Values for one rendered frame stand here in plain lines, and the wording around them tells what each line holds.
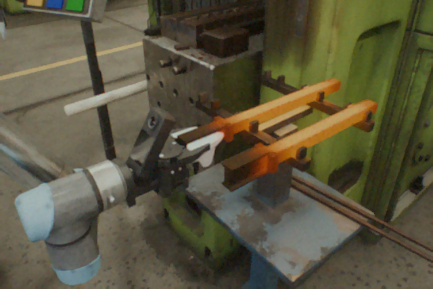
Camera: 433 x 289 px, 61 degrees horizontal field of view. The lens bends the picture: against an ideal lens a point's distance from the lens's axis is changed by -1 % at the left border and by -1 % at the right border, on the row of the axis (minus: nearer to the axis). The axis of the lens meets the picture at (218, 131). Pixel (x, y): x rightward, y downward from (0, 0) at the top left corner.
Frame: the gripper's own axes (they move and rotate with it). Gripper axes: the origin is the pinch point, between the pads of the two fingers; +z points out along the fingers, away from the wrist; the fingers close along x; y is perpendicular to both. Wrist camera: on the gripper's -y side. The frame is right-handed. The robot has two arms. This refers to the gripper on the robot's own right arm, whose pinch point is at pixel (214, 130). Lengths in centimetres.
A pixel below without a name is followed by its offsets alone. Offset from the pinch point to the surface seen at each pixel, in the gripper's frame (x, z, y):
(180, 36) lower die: -55, 27, 1
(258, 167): 12.7, -0.5, 0.9
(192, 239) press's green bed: -47, 23, 86
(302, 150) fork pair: 15.1, 7.5, -0.6
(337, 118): 12.0, 21.4, -0.8
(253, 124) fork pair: 3.1, 7.0, -0.3
